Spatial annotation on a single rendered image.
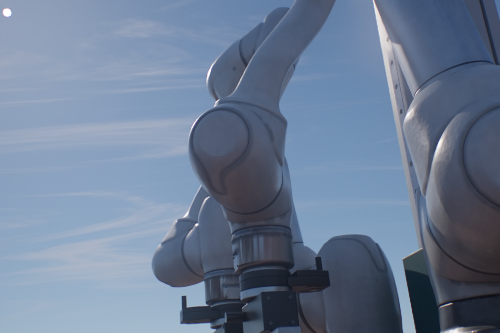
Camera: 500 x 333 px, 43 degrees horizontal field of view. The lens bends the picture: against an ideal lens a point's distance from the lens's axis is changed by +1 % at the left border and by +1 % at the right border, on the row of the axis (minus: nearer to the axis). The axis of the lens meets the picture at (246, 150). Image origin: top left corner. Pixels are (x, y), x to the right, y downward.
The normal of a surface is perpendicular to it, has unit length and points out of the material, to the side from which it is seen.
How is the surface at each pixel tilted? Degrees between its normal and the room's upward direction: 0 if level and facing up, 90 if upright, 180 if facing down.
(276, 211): 140
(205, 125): 101
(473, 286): 92
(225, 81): 106
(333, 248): 64
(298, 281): 90
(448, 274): 126
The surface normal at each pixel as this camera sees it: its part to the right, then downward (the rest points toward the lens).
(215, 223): -0.32, -0.40
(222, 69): -0.76, 0.05
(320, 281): 0.56, -0.36
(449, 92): -0.55, -0.36
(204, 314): 0.21, -0.39
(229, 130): -0.26, -0.21
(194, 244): -0.85, -0.11
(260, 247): -0.06, -0.38
